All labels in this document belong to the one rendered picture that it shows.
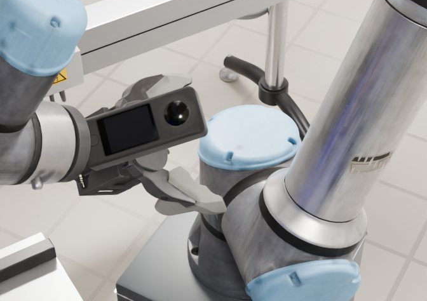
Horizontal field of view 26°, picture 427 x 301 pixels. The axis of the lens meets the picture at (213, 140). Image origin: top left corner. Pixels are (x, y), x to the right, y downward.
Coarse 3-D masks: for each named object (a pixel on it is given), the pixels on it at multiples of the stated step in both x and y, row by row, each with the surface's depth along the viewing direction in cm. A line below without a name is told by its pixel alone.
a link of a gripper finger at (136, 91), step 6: (144, 78) 92; (150, 78) 93; (156, 78) 94; (132, 84) 91; (138, 84) 91; (144, 84) 92; (150, 84) 93; (126, 90) 91; (132, 90) 90; (138, 90) 91; (144, 90) 92; (126, 96) 89; (132, 96) 90; (138, 96) 91; (144, 96) 91
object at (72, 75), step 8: (80, 56) 192; (72, 64) 192; (80, 64) 193; (64, 72) 192; (72, 72) 193; (80, 72) 194; (56, 80) 192; (64, 80) 193; (72, 80) 195; (80, 80) 196; (56, 88) 194; (64, 88) 195
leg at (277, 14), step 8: (288, 0) 226; (272, 8) 226; (280, 8) 225; (272, 16) 227; (280, 16) 227; (272, 24) 229; (280, 24) 229; (272, 32) 231; (280, 32) 231; (272, 40) 233; (280, 40) 232; (272, 48) 234; (280, 48) 234; (272, 56) 236; (280, 56) 236; (272, 64) 238; (280, 64) 238; (272, 72) 240; (280, 72) 240; (264, 80) 244; (272, 80) 242; (280, 80) 242
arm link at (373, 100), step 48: (384, 0) 80; (384, 48) 81; (336, 96) 86; (384, 96) 83; (336, 144) 87; (384, 144) 87; (288, 192) 94; (336, 192) 90; (240, 240) 99; (288, 240) 93; (336, 240) 93; (288, 288) 93; (336, 288) 96
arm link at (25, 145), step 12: (36, 120) 78; (0, 132) 81; (12, 132) 80; (24, 132) 77; (36, 132) 78; (0, 144) 73; (12, 144) 75; (24, 144) 77; (36, 144) 78; (0, 156) 75; (12, 156) 76; (24, 156) 77; (36, 156) 78; (0, 168) 76; (12, 168) 77; (24, 168) 78; (0, 180) 77; (12, 180) 78; (24, 180) 79
